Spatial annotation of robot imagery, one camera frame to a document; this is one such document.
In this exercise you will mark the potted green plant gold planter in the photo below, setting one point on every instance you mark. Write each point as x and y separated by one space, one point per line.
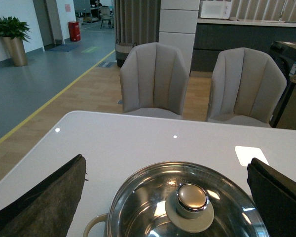
14 32

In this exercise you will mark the red fire extinguisher box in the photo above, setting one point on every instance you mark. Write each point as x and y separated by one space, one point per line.
74 31

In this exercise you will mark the dark kitchen counter cabinet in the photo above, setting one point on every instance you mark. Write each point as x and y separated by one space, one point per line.
212 37

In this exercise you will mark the right beige upholstered chair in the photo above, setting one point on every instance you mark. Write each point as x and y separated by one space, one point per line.
246 86

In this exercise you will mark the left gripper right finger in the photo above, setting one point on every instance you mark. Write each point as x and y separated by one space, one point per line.
275 197

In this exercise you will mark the grey office chair far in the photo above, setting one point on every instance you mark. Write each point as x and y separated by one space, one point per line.
106 16

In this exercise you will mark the glass pot lid with knob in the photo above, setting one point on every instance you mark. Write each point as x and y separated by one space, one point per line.
182 199

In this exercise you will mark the beige upholstered chair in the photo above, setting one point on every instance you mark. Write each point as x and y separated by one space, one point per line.
154 81
246 86

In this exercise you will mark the white microwave oven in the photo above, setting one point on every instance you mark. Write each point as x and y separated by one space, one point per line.
218 9

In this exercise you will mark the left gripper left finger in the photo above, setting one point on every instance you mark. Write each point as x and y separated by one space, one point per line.
47 209

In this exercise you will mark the white electric cooking pot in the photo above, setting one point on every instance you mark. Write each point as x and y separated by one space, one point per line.
93 222

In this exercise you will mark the left beige upholstered chair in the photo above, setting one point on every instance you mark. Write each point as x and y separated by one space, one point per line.
154 81

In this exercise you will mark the woven laundry basket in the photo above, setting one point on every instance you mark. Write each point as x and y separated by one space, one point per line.
122 50

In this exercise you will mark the white tall cabinet column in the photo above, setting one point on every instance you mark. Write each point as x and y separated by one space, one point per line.
177 26

